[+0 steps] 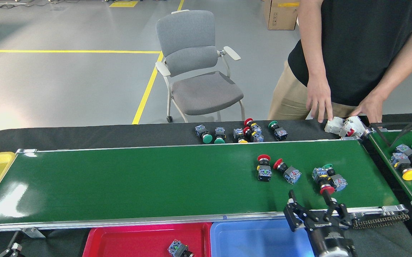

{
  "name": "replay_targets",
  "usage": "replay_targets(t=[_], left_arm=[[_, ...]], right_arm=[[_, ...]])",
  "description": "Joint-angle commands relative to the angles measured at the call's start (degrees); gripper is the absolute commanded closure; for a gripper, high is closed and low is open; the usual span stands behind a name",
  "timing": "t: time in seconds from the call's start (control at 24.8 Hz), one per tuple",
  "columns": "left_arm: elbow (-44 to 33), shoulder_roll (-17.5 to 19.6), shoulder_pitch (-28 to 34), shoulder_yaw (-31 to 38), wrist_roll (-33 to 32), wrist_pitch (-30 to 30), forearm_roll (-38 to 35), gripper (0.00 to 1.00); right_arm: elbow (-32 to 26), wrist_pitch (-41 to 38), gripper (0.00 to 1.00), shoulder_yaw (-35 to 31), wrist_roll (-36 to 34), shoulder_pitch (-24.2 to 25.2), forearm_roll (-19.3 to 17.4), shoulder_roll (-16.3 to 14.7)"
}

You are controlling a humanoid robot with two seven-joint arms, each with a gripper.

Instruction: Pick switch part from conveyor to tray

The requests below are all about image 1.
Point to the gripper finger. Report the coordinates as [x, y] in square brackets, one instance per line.
[14, 247]

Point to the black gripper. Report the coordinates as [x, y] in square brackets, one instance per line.
[329, 235]

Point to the small green push button switch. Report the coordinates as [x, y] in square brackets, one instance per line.
[280, 133]
[338, 182]

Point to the red and yellow button switch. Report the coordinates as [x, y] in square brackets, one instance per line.
[251, 135]
[319, 174]

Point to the white circuit breaker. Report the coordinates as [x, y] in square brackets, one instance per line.
[334, 125]
[352, 126]

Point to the person's left forearm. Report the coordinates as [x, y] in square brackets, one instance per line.
[402, 60]

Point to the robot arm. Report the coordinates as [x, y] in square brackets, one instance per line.
[336, 254]

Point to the blue plastic tray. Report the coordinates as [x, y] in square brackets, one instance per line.
[256, 239]

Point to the red plastic tray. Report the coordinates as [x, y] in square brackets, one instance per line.
[131, 239]

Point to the wide green conveyor belt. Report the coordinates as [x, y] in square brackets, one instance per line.
[156, 178]

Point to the person's right hand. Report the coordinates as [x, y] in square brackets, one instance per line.
[318, 96]

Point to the person's left hand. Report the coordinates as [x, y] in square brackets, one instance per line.
[372, 107]

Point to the person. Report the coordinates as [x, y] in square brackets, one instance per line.
[363, 46]

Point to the brown cardboard box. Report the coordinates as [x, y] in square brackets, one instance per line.
[281, 16]

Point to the grey office chair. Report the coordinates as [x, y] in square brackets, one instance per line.
[188, 32]

